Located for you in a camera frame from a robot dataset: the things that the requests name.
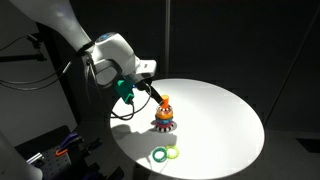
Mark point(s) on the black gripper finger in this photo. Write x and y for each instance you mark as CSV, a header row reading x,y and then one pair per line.
x,y
157,97

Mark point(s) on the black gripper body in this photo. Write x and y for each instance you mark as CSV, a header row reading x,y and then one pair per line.
x,y
143,85

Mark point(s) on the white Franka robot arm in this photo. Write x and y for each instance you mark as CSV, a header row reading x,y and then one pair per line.
x,y
110,50

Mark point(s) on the grey metal vertical pole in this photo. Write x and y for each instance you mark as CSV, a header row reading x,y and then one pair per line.
x,y
167,36

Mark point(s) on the purple clamp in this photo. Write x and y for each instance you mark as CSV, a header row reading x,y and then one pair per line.
x,y
68,139

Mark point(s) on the grey perforated breadboard plate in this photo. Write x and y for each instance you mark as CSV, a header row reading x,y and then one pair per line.
x,y
56,165

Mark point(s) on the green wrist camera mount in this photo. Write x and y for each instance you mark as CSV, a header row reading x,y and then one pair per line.
x,y
125,90

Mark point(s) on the black camera bracket arm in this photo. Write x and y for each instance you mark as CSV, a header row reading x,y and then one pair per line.
x,y
23,57

